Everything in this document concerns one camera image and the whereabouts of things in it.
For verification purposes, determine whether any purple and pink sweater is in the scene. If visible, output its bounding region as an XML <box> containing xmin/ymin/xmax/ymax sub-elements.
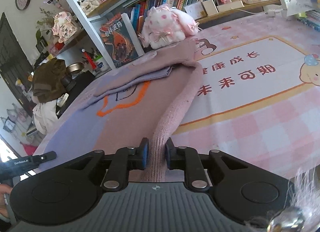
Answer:
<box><xmin>39</xmin><ymin>39</ymin><xmax>202</xmax><ymax>182</ymax></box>

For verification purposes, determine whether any person's left hand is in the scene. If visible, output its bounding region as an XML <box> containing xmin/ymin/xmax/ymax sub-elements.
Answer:
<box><xmin>0</xmin><ymin>184</ymin><xmax>12</xmax><ymax>218</ymax></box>

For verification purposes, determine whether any white cloth pile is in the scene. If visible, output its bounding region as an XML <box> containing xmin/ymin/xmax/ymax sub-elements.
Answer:
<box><xmin>33</xmin><ymin>99</ymin><xmax>58</xmax><ymax>135</ymax></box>

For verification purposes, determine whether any white wristwatch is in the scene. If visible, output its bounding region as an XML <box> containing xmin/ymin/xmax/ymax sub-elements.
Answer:
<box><xmin>56</xmin><ymin>93</ymin><xmax>69</xmax><ymax>108</ymax></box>

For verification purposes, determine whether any white pen holder cup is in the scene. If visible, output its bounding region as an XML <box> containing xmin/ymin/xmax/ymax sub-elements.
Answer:
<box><xmin>94</xmin><ymin>56</ymin><xmax>110</xmax><ymax>72</ymax></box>

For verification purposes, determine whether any olive brown jacket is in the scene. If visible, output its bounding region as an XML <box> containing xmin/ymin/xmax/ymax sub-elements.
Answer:
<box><xmin>32</xmin><ymin>58</ymin><xmax>66</xmax><ymax>103</ymax></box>

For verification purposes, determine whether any red tassel pendant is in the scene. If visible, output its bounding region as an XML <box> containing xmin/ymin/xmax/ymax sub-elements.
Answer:
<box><xmin>81</xmin><ymin>48</ymin><xmax>97</xmax><ymax>71</ymax></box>

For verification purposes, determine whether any pink checkered desk mat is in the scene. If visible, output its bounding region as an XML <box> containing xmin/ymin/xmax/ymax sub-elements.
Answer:
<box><xmin>170</xmin><ymin>14</ymin><xmax>319</xmax><ymax>178</ymax></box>

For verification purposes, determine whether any Harry Potter book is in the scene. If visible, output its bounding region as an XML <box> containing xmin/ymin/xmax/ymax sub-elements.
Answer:
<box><xmin>99</xmin><ymin>13</ymin><xmax>144</xmax><ymax>68</ymax></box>

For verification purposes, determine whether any metal bowl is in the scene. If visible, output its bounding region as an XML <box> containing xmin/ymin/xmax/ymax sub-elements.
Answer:
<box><xmin>66</xmin><ymin>62</ymin><xmax>85</xmax><ymax>75</ymax></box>

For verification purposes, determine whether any pink white plush bunny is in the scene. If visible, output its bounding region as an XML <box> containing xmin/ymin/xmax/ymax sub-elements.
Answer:
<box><xmin>138</xmin><ymin>4</ymin><xmax>200</xmax><ymax>49</ymax></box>

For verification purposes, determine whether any pink bunny charm ornament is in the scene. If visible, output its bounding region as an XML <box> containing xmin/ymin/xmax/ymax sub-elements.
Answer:
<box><xmin>52</xmin><ymin>11</ymin><xmax>78</xmax><ymax>43</ymax></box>

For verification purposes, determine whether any white metal bookshelf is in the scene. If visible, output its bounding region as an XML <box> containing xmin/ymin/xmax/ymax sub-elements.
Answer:
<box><xmin>53</xmin><ymin>0</ymin><xmax>288</xmax><ymax>69</ymax></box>

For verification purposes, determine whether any cream quilted pearl handbag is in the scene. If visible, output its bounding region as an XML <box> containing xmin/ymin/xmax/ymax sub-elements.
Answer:
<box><xmin>78</xmin><ymin>0</ymin><xmax>102</xmax><ymax>16</ymax></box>

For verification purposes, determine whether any stack of books on desk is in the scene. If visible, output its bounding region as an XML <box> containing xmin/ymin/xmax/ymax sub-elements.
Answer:
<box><xmin>286</xmin><ymin>0</ymin><xmax>319</xmax><ymax>31</ymax></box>

